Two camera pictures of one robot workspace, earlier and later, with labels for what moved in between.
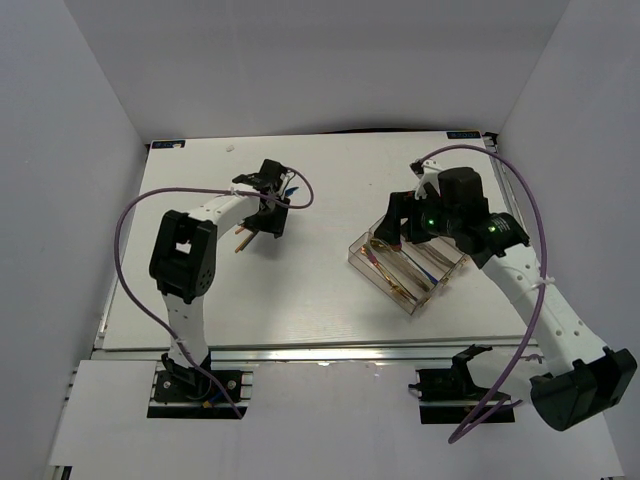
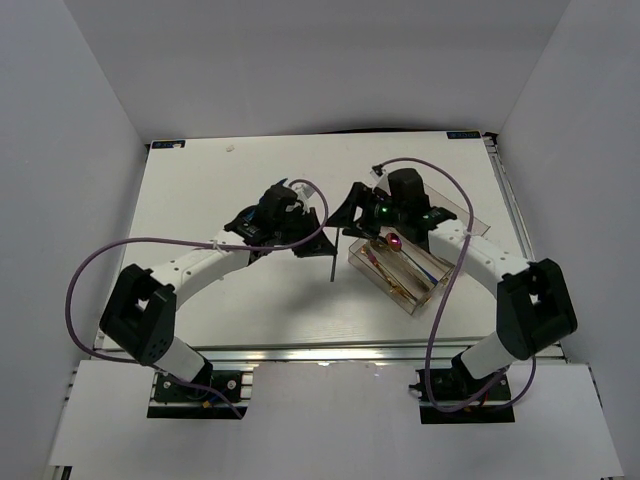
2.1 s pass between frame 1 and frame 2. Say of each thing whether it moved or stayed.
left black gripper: moved
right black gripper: moved
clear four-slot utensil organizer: stayed
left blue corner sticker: stayed
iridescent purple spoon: stayed
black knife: stayed
